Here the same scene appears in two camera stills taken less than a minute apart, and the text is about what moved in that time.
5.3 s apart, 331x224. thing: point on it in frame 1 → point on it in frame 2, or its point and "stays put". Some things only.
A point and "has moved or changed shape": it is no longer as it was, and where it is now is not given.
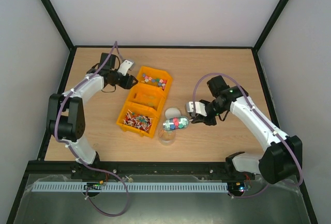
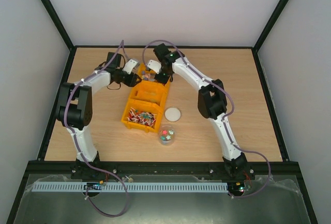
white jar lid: [172, 112] stays put
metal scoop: [176, 123] → [149, 76]
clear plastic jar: [167, 137] stays put
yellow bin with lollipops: [138, 118] has moved or changed shape
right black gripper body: [204, 118] → [162, 77]
